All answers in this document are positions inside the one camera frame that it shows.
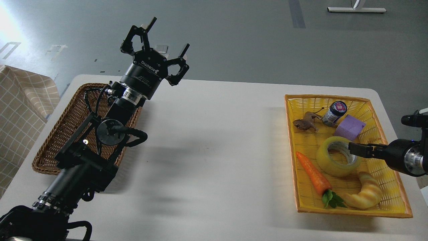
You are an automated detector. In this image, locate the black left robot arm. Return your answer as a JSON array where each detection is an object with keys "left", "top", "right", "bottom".
[{"left": 1, "top": 17, "right": 190, "bottom": 241}]

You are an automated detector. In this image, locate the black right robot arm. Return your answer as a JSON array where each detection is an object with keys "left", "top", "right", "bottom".
[{"left": 348, "top": 108, "right": 428, "bottom": 177}]

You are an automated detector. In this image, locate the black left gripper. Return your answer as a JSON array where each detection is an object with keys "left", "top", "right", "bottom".
[{"left": 119, "top": 17, "right": 190, "bottom": 100}]

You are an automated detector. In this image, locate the beige checkered cloth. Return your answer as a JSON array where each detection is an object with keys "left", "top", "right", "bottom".
[{"left": 0, "top": 65, "right": 60, "bottom": 196}]

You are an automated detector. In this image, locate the yellow tape roll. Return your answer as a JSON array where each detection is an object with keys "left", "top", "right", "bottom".
[{"left": 315, "top": 136, "right": 362, "bottom": 177}]

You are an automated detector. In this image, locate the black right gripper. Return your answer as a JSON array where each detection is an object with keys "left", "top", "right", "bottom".
[{"left": 348, "top": 139, "right": 416, "bottom": 174}]

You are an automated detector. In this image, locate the orange toy carrot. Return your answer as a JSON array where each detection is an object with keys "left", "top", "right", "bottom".
[{"left": 296, "top": 152, "right": 333, "bottom": 195}]

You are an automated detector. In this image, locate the brown wicker basket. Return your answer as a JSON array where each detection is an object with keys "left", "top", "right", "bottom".
[{"left": 32, "top": 83, "right": 142, "bottom": 175}]

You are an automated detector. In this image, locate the small dark jar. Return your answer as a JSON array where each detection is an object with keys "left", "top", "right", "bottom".
[{"left": 322, "top": 101, "right": 347, "bottom": 127}]

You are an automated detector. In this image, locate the toy croissant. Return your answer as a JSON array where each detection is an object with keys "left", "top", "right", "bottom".
[{"left": 342, "top": 171, "right": 383, "bottom": 210}]

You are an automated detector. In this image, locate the white metal stand base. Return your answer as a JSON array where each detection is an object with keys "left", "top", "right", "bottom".
[{"left": 327, "top": 0, "right": 387, "bottom": 14}]

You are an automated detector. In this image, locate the yellow plastic basket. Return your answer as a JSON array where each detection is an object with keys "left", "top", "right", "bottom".
[{"left": 284, "top": 94, "right": 413, "bottom": 218}]

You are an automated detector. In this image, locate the brown toy animal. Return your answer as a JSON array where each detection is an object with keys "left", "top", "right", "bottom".
[{"left": 292, "top": 107, "right": 324, "bottom": 132}]

